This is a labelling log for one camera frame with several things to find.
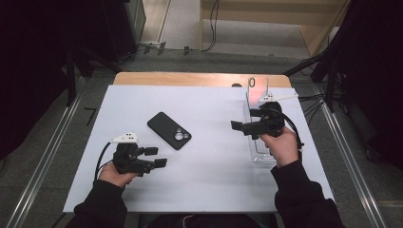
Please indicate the wooden table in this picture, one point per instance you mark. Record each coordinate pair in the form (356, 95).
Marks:
(196, 79)

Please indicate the dark cabinet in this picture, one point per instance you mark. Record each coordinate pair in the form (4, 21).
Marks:
(126, 28)

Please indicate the metal floor rail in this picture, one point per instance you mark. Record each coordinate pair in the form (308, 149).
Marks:
(47, 158)
(351, 164)

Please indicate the person's torso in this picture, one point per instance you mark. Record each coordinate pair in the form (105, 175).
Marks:
(206, 221)

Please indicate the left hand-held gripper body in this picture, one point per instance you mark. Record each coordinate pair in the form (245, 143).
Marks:
(126, 158)

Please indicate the black phone case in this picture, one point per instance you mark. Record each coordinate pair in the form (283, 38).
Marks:
(169, 130)

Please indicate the clear plastic rack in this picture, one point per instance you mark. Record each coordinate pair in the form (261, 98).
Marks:
(261, 152)

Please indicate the iridescent phone case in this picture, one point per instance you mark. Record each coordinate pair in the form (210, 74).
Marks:
(257, 90)

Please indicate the black metal stand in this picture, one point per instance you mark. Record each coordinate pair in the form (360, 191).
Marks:
(331, 82)
(71, 79)

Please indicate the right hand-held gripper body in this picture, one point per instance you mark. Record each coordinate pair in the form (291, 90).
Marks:
(269, 122)

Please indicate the wooden shelf unit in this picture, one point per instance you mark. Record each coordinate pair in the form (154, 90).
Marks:
(313, 34)

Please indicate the white board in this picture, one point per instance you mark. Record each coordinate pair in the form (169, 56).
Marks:
(206, 177)

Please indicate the person's right hand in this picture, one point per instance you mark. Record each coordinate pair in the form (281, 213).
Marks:
(283, 148)

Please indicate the person's left hand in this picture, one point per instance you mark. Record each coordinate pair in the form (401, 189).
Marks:
(114, 177)

